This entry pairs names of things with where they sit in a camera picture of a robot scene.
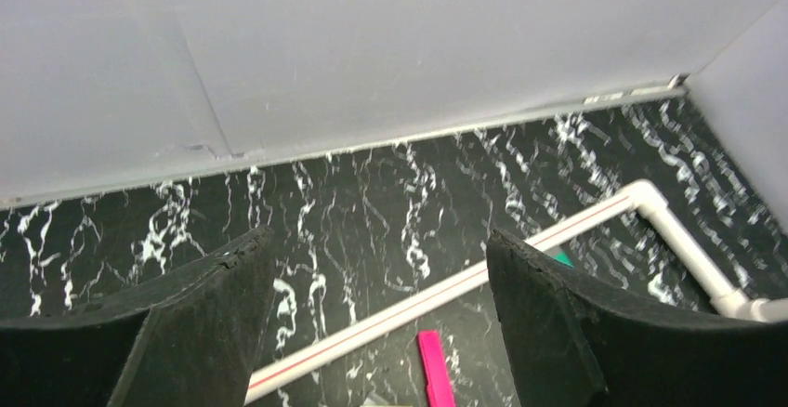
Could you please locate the green square block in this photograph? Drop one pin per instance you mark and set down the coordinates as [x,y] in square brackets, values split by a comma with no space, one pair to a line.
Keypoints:
[561,256]

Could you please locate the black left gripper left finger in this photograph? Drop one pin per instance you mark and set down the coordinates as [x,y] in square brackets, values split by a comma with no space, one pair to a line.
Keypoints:
[190,337]

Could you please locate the pink rectangular bar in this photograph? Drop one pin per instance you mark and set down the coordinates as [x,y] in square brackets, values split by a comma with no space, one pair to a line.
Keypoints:
[438,383]

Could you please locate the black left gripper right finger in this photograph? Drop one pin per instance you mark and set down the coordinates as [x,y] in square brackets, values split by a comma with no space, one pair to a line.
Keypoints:
[574,340]

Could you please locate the white PVC pipe frame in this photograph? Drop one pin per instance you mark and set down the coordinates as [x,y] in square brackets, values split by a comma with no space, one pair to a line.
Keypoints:
[640,196]

